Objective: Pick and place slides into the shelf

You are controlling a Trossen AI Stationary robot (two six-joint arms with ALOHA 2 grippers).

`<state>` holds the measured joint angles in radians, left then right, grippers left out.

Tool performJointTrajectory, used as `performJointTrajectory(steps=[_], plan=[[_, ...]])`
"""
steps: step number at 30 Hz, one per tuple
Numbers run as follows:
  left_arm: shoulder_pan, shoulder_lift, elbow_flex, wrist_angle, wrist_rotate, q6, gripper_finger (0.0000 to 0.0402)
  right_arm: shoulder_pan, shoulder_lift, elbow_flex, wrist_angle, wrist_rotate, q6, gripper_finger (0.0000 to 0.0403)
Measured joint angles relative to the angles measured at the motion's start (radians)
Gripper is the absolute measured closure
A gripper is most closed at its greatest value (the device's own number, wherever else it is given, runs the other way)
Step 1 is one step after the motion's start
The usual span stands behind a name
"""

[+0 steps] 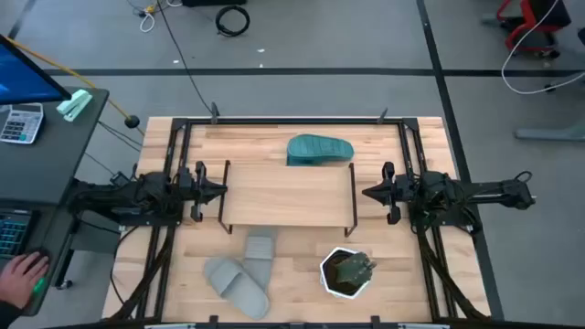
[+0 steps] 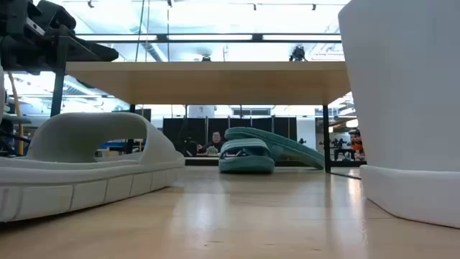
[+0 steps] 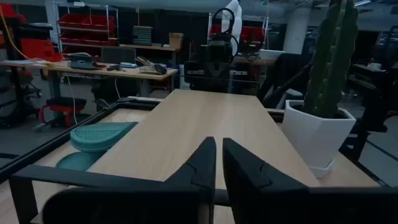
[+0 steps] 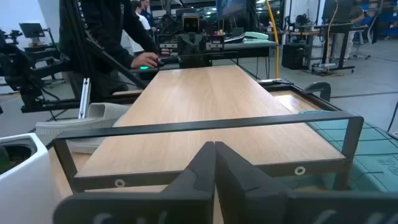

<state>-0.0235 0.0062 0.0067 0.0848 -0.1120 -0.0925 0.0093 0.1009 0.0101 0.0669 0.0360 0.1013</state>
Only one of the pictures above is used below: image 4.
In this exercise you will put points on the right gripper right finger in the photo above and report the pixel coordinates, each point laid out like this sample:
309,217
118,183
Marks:
248,202

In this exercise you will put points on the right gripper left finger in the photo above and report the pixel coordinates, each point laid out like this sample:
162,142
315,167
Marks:
186,205

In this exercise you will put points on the grey slide sandal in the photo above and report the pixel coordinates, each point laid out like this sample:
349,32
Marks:
93,119

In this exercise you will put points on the teal slide sandal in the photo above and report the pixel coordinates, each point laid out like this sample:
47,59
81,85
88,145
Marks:
373,149

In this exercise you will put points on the person's hand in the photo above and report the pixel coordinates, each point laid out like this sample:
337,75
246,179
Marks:
144,60

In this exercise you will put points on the computer mouse green light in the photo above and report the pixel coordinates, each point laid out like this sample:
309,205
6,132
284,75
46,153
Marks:
144,67

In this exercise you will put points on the grey desk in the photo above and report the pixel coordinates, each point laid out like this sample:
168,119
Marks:
248,46

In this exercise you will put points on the monitor with blue screen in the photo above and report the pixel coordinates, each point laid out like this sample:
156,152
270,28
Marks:
231,7

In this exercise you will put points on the person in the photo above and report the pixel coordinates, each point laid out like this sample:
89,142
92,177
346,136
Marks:
102,28
146,9
351,18
143,20

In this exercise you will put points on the mint-green case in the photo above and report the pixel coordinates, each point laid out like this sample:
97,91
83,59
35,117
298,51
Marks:
256,35

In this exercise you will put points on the black computer tower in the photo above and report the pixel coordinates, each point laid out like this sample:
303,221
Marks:
293,56

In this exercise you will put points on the silver aluminium extrusion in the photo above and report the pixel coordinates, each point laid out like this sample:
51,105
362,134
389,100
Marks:
84,99

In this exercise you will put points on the grey clamp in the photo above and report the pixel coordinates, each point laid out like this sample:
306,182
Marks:
320,87

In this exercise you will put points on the black standing desk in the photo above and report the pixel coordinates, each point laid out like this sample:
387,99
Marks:
335,31

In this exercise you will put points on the small monitor on stand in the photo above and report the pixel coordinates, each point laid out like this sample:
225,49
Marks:
32,30

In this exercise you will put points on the white planter pot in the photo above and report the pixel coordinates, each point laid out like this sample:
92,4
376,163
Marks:
21,193

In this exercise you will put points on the black equipment rig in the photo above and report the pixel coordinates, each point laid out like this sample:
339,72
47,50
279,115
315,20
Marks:
21,77

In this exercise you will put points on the office chair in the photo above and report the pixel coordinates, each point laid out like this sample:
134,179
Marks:
368,31

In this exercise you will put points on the wooden shelf black metal frame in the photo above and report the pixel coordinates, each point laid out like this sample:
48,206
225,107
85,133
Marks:
202,105

